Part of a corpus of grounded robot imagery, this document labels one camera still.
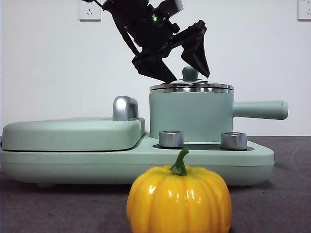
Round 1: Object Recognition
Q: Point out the mint green pot with handle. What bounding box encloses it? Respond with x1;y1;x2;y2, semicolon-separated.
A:
148;84;289;144

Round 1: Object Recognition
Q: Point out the mint green cooker base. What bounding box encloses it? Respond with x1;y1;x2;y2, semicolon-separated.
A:
0;132;275;189

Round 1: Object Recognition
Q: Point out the silver control knob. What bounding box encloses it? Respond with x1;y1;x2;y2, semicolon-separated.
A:
220;132;248;150
158;130;185;149

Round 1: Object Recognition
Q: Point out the glass pot lid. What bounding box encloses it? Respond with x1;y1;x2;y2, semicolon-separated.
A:
149;67;234;90

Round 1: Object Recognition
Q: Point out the yellow toy pumpkin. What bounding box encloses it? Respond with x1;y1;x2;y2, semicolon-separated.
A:
126;148;233;233

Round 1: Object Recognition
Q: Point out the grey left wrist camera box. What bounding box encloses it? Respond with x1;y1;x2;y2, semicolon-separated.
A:
155;0;183;17

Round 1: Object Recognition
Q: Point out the white wall socket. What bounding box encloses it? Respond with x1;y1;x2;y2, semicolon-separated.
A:
78;0;102;22
297;0;311;21

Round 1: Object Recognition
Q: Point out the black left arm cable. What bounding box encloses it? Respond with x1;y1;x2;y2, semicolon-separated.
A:
81;0;139;55

